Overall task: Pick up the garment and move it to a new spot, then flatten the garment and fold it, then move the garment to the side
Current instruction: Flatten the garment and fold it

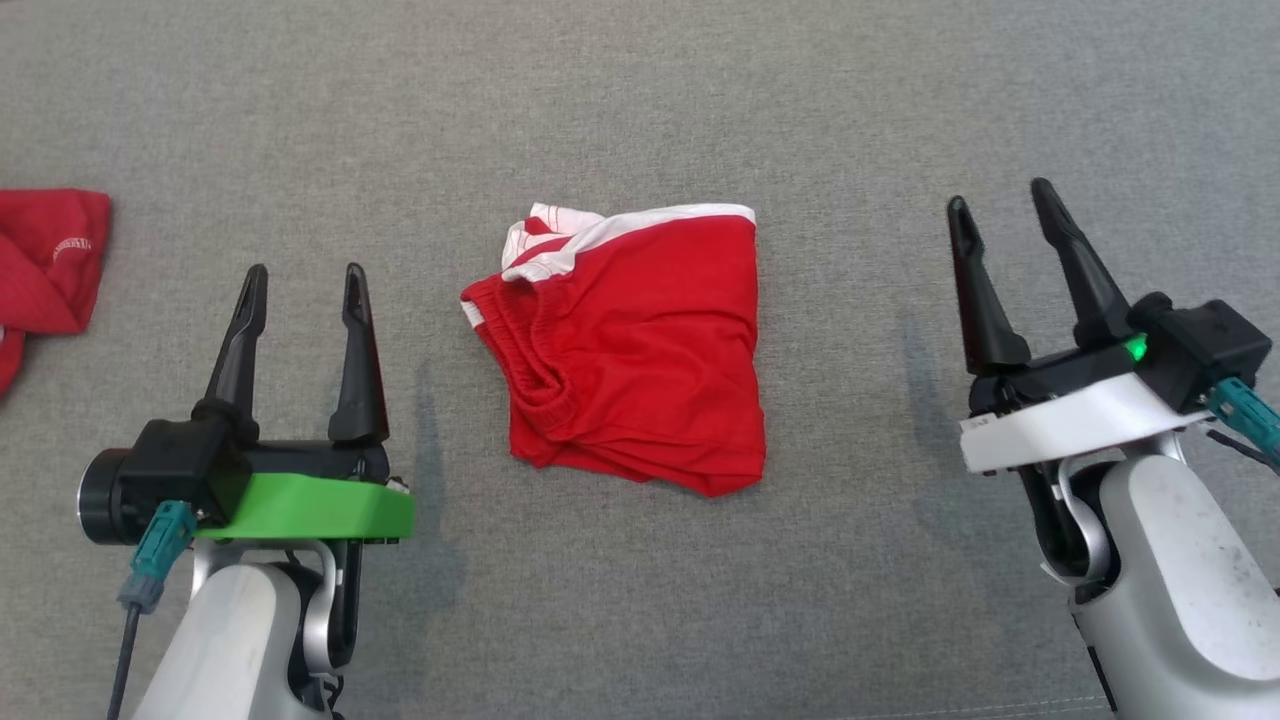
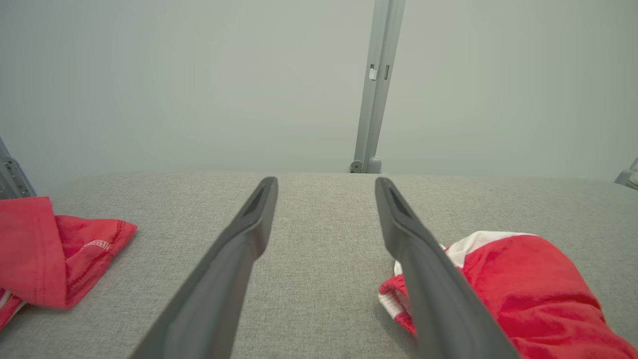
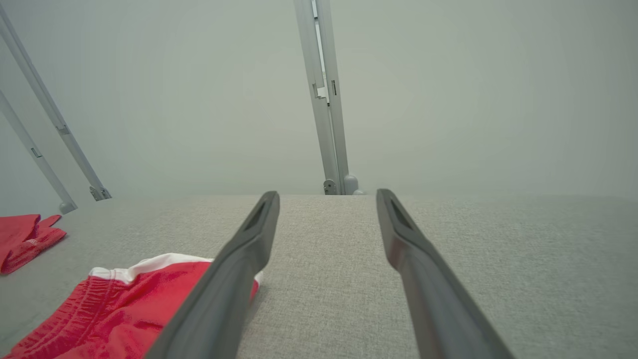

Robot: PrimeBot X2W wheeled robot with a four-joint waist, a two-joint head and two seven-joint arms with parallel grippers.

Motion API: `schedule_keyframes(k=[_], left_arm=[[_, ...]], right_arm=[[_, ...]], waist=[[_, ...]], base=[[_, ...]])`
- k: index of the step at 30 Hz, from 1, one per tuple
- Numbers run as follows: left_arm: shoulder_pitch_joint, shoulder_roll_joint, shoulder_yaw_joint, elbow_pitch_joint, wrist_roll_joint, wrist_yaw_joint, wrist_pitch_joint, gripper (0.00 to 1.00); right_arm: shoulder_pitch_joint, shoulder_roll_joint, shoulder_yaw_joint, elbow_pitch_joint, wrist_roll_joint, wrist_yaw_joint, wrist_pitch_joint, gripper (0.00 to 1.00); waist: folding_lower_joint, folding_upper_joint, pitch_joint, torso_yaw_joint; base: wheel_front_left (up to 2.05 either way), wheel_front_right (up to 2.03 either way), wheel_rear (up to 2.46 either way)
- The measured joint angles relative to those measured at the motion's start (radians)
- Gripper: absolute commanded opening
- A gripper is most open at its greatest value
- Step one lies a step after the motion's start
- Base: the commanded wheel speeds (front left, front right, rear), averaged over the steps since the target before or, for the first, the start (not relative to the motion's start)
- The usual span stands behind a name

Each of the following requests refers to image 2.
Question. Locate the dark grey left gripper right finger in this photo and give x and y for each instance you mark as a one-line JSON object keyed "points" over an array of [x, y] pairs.
{"points": [[443, 309]]}

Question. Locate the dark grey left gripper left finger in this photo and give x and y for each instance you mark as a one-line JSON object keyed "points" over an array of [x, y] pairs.
{"points": [[214, 299]]}

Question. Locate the red jersey with number 23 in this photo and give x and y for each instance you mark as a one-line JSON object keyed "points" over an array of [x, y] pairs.
{"points": [[35, 259]]}

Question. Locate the red shorts with white stripe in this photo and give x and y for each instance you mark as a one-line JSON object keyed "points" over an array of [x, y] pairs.
{"points": [[538, 299]]}

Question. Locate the grey partition post with caster foot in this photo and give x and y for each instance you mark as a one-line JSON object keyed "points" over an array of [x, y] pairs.
{"points": [[629, 177]]}

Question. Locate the grey post with perforated bracket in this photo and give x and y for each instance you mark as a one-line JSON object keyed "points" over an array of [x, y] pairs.
{"points": [[12, 179]]}

